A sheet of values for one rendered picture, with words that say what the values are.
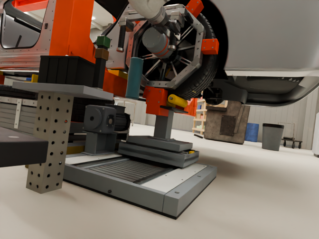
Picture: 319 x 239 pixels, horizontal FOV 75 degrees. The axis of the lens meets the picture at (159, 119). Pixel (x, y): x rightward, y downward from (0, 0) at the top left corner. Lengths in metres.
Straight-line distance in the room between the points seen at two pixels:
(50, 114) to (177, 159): 0.77
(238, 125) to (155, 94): 4.83
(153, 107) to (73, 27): 0.69
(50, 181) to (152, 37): 0.94
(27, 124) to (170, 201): 1.22
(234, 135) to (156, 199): 5.32
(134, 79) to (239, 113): 4.95
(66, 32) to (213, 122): 5.17
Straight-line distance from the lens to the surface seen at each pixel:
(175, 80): 1.39
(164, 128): 1.49
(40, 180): 1.01
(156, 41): 1.31
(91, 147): 1.45
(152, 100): 1.37
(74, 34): 1.46
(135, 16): 1.40
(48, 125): 0.97
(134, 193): 0.91
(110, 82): 1.67
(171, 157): 1.34
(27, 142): 0.40
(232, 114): 6.10
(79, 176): 1.09
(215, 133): 6.11
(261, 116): 9.95
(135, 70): 1.34
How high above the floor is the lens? 0.36
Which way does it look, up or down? level
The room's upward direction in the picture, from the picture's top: 7 degrees clockwise
